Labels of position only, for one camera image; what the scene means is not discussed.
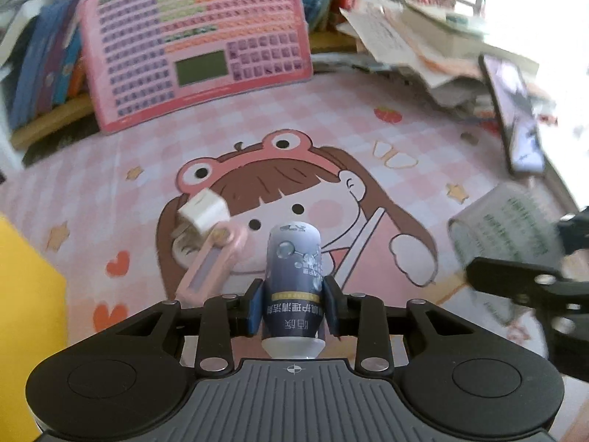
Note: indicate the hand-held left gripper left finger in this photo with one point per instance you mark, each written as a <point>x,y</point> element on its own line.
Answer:
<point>254,309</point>

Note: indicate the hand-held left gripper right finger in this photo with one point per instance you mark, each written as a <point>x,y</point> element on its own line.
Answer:
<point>332,307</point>

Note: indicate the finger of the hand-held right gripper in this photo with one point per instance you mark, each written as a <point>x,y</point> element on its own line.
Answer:
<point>575,232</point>
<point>515,278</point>

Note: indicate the dark blue white bottle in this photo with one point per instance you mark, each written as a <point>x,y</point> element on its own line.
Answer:
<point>294,281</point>

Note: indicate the clear glass with green print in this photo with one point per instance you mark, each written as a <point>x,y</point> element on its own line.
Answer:
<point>504,228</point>

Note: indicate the cardboard box with yellow flap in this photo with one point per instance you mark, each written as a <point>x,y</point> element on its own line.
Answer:
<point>23,313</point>

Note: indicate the pink utility knife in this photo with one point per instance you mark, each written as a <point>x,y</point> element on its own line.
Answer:
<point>211,260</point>

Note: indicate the white cube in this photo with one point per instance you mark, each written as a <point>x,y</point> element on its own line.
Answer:
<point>205,209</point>

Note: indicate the black smartphone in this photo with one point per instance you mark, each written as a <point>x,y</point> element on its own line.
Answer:
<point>513,115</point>

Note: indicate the pink checkered cartoon desk mat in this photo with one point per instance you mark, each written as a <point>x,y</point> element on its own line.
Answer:
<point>115,193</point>

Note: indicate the pile of papers and booklets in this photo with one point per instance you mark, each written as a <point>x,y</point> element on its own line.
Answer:
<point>414,41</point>

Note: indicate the pink learning tablet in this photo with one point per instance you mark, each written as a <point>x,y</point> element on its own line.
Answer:
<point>184,37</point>

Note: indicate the orange book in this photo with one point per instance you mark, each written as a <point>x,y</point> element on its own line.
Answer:
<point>79,76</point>

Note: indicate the blue illustrated book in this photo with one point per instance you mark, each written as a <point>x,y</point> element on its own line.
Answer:
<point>68,71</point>

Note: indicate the purple book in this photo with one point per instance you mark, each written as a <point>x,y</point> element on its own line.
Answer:
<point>55,73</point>

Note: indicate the white shelf frame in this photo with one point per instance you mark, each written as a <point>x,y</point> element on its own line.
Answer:
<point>9,124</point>

